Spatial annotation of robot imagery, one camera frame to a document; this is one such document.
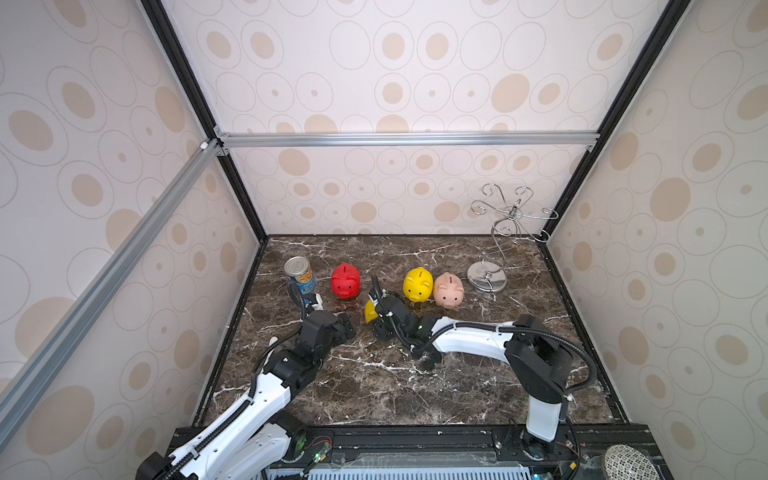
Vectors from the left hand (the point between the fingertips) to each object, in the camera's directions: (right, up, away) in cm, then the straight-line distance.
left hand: (348, 317), depth 80 cm
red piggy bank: (-3, +9, +16) cm, 18 cm away
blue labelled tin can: (-18, +13, +17) cm, 28 cm away
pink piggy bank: (+29, +6, +13) cm, 33 cm away
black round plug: (+24, -14, +8) cm, 29 cm away
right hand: (+12, 0, +10) cm, 16 cm away
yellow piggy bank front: (+20, +8, +14) cm, 26 cm away
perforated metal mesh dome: (+66, -32, -10) cm, 75 cm away
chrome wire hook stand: (+48, +10, +25) cm, 55 cm away
